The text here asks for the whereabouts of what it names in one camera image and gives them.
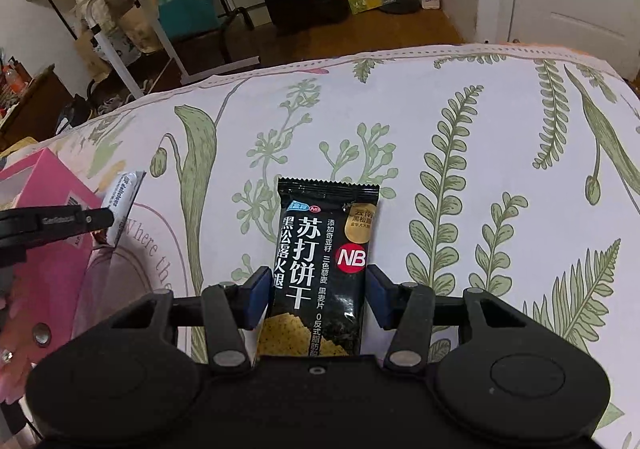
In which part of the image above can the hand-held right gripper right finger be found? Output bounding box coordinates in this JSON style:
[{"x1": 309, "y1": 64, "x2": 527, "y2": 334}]
[{"x1": 366, "y1": 265, "x2": 533, "y2": 371}]

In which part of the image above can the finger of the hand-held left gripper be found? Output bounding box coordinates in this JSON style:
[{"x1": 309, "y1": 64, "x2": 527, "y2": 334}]
[{"x1": 82, "y1": 208, "x2": 115, "y2": 232}]

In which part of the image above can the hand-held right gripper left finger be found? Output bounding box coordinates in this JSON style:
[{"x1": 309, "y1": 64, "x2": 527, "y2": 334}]
[{"x1": 112, "y1": 266, "x2": 273, "y2": 376}]

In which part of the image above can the white wafer snack packet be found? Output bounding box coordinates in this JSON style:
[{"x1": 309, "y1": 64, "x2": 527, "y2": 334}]
[{"x1": 102, "y1": 171, "x2": 147, "y2": 248}]

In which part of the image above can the pink cardboard box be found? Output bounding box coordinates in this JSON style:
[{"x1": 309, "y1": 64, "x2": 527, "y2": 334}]
[{"x1": 0, "y1": 149, "x2": 107, "y2": 330}]

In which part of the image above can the black cracker packet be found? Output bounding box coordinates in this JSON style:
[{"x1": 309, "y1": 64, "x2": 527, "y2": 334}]
[{"x1": 255, "y1": 177, "x2": 382, "y2": 360}]

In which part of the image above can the wooden cabinet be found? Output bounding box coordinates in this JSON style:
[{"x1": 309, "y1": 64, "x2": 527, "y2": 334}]
[{"x1": 0, "y1": 64, "x2": 74, "y2": 150}]

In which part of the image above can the red bottle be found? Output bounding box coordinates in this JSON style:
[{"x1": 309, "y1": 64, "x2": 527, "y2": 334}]
[{"x1": 0, "y1": 66, "x2": 27, "y2": 96}]

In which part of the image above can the brown paper bag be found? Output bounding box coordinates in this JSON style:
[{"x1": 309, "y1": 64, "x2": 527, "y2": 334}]
[
  {"x1": 75, "y1": 29, "x2": 112, "y2": 80},
  {"x1": 120, "y1": 4, "x2": 166, "y2": 55}
]

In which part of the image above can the floral bed sheet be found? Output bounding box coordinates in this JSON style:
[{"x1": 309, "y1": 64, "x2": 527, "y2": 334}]
[{"x1": 0, "y1": 43, "x2": 640, "y2": 449}]

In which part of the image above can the teal shopping bag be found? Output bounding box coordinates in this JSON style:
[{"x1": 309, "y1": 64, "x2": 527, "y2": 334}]
[{"x1": 157, "y1": 0, "x2": 221, "y2": 42}]

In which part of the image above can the black round mat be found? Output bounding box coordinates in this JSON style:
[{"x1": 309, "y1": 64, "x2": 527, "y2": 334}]
[{"x1": 381, "y1": 0, "x2": 422, "y2": 16}]

